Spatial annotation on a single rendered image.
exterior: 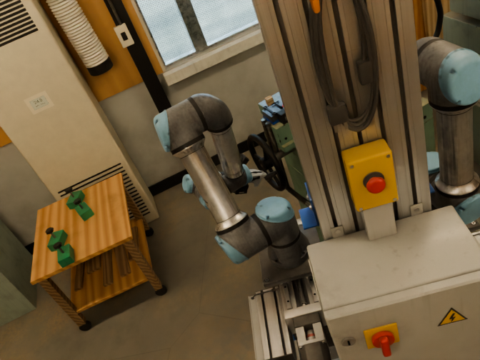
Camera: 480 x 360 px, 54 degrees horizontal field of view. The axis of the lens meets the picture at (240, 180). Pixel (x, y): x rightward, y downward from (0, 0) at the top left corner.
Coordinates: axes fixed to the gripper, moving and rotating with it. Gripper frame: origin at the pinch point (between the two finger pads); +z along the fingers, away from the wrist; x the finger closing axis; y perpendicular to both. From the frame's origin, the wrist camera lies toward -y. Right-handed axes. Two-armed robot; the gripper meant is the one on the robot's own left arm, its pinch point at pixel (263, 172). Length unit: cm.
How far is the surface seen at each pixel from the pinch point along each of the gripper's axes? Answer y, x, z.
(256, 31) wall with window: -29, -139, 64
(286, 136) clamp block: -12.5, -7.8, 12.8
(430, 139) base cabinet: -17, 11, 81
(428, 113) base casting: -30, 10, 73
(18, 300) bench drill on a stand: 140, -104, -93
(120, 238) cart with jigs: 65, -53, -44
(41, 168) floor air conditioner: 61, -130, -74
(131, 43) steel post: -16, -140, -20
